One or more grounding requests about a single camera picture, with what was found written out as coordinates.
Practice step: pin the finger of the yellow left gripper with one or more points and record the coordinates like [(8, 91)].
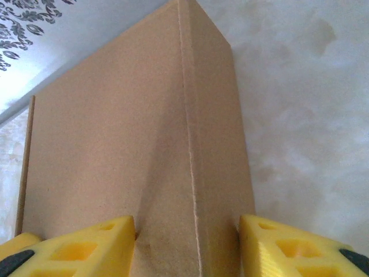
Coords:
[(17, 241)]

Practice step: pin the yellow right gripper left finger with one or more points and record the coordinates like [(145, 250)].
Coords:
[(80, 254)]

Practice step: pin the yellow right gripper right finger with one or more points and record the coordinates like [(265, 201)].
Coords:
[(291, 254)]

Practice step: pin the brown cardboard box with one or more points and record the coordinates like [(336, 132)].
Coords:
[(129, 130)]

